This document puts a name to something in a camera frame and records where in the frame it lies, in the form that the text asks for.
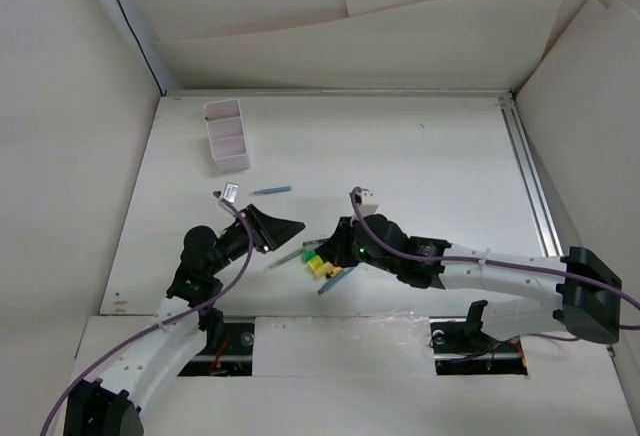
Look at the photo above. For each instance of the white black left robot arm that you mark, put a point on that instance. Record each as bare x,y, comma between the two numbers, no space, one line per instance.
186,323

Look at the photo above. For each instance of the yellow black pen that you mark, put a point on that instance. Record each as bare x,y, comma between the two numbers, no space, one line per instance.
333,272

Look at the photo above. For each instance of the yellow highlighter marker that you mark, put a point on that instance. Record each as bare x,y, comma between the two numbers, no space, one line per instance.
319,267

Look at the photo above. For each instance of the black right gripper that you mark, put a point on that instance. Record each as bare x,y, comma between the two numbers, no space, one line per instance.
336,248

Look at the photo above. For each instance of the black thin pen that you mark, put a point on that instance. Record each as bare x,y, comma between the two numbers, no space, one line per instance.
315,242

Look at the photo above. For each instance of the grey clear pen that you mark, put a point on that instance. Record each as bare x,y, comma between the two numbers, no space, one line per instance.
283,260

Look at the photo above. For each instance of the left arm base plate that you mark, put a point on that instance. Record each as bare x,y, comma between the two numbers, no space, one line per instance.
230,356

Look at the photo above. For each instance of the white divided organizer container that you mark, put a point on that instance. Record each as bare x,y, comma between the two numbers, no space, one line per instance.
227,138

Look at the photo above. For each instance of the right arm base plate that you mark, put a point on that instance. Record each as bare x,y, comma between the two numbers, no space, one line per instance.
461,350

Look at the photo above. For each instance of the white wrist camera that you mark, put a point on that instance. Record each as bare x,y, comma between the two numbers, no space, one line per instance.
228,194
364,202

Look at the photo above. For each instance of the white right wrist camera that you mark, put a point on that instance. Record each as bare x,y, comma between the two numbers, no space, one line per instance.
364,202

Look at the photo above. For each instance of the aluminium rail right side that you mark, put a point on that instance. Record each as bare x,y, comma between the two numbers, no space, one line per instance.
543,222

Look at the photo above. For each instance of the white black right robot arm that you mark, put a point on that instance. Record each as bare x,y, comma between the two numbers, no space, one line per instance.
577,293

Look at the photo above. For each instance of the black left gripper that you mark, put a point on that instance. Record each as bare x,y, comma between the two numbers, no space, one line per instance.
270,233

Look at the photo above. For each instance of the blue grey pen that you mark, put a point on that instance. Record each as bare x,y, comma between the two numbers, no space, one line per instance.
329,284

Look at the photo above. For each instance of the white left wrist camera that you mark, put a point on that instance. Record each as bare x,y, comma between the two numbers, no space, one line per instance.
228,194

